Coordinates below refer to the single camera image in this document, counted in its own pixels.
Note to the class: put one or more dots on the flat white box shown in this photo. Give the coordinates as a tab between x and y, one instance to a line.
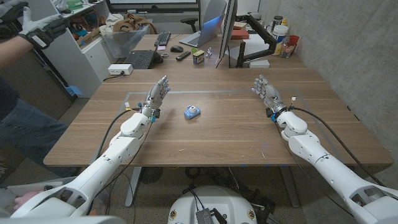
259	63

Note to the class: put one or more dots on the grey table leg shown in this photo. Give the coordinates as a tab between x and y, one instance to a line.
133	186
290	186

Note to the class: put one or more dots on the gloved hand with black tracker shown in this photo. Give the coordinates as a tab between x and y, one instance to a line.
40	29

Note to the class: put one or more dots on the silver laptop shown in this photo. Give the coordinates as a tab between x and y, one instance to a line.
205	32

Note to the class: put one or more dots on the slim black keyboard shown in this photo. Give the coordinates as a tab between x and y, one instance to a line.
162	39

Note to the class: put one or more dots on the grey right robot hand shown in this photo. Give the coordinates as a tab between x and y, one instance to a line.
270	95

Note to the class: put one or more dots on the bare person forearm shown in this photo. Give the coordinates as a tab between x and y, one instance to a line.
12	51

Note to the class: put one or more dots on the blue toy camera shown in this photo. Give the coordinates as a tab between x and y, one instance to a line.
191	112

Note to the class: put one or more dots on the person in jeans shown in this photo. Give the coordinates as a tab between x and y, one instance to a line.
25	127

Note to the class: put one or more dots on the red book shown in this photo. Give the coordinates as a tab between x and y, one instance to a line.
239	34

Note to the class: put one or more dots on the yellow bottle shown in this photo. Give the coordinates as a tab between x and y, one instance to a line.
284	22

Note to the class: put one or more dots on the pink soft object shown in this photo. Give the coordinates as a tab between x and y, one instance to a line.
26	199

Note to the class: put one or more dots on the black wall screen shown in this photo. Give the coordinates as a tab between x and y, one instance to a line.
152	7

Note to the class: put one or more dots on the clear plastic bin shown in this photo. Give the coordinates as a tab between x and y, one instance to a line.
124	42

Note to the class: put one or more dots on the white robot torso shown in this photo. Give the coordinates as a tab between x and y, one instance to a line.
217	199

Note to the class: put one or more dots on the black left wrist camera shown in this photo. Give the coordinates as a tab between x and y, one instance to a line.
155	114

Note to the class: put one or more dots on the black office chair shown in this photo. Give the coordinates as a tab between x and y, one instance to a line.
189	22

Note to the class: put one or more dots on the pink sticky note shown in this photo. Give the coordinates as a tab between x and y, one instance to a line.
161	47

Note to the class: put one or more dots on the grey finned module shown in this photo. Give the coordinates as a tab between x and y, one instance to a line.
204	216

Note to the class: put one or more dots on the computer monitor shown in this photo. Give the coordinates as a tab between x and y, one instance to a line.
228	28

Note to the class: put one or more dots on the black computer mouse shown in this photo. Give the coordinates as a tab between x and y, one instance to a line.
176	48

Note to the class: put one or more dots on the wide black keyboard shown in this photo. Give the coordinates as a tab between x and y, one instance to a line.
140	59

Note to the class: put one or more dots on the white cloth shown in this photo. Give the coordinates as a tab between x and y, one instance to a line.
109	26

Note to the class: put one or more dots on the small green item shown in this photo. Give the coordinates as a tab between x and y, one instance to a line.
193	50

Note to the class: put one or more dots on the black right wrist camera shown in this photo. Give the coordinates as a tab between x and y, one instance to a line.
271	114

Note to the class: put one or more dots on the cardboard box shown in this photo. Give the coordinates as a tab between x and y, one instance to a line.
88	37

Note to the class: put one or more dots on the dark lidded jar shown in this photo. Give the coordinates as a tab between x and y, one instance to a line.
276	21

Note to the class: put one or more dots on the black remote control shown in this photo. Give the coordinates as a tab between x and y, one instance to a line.
183	56

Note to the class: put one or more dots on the white cabinet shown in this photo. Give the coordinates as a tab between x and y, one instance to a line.
81	62

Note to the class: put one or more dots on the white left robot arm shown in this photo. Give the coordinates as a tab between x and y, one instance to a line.
102	168

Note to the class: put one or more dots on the small printed tin box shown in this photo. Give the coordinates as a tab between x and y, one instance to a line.
198	57

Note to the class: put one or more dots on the blue plastic piece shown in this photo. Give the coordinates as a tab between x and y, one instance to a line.
74	91

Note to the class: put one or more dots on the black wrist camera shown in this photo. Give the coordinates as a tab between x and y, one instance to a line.
155	114
271	114

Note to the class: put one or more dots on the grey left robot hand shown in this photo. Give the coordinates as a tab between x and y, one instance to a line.
154	96

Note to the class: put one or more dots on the brown cloth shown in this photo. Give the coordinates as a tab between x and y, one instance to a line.
133	23

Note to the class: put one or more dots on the black floor fan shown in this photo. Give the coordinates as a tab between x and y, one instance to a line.
151	175

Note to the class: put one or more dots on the white power strip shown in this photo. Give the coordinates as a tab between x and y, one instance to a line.
120	69

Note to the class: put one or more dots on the clear glass jar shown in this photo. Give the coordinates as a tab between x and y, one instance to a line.
287	50

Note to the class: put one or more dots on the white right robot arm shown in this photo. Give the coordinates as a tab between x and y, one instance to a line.
326	168

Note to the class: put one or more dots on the small silver figure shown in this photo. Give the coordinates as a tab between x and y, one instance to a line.
208	52

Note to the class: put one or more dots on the gloved person hand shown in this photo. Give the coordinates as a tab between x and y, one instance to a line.
12	11

